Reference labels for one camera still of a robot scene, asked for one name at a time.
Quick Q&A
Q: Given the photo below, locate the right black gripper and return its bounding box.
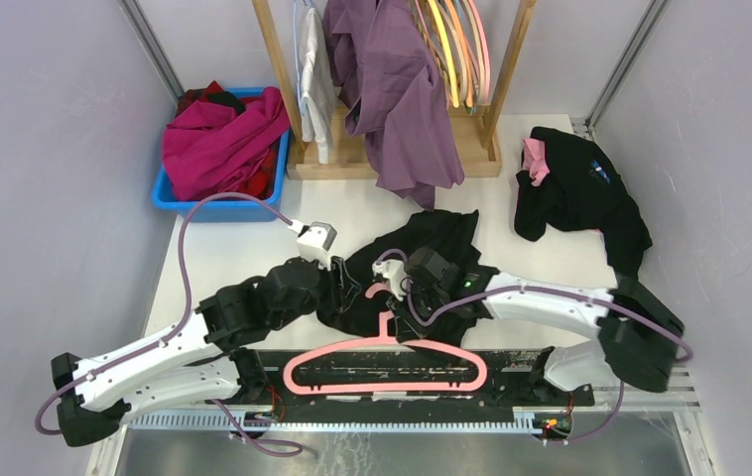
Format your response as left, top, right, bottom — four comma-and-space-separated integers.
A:
387, 280, 448, 341

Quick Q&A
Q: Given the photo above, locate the pink hanger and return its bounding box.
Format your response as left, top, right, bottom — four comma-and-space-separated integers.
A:
281, 310, 489, 396
466, 0, 491, 103

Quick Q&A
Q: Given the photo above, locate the white skirt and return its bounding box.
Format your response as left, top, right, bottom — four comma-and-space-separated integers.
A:
294, 1, 337, 165

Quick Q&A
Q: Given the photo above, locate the purple garment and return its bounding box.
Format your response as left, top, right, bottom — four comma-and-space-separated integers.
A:
322, 0, 464, 210

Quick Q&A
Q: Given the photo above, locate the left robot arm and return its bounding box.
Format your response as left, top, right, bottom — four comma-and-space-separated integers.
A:
51, 257, 362, 447

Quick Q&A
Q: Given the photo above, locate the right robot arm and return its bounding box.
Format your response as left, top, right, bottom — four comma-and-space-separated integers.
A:
372, 247, 692, 405

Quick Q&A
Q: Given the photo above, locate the wooden hanger rack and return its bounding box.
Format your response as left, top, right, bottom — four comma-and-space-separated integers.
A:
253, 1, 535, 190

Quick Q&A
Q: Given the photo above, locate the orange hanger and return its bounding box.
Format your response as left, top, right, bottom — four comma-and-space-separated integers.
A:
442, 1, 474, 111

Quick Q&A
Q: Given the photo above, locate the yellow hanger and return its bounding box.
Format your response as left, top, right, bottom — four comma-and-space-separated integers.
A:
426, 0, 459, 108

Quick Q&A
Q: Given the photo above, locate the blue plastic bin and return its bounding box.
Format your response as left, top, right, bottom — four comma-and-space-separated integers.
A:
152, 81, 290, 222

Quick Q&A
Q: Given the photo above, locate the magenta garment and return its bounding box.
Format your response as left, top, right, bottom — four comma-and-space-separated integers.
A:
161, 86, 292, 202

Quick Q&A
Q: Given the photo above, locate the pink garment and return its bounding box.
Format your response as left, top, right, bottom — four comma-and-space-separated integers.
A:
522, 138, 551, 187

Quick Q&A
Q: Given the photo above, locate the black garment pile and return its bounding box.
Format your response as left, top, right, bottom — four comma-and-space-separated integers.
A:
513, 126, 653, 278

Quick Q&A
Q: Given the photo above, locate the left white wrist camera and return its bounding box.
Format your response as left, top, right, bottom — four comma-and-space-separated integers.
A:
288, 220, 337, 271

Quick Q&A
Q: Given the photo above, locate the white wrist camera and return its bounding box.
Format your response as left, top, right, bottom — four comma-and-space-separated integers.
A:
372, 259, 412, 301
288, 220, 337, 271

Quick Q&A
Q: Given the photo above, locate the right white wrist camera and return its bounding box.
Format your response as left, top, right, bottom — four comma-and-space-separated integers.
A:
372, 259, 412, 301

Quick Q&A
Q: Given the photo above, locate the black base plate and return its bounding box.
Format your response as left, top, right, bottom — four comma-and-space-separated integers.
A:
225, 350, 596, 427

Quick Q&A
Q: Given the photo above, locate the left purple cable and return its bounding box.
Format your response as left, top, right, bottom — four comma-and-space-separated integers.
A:
34, 191, 312, 458

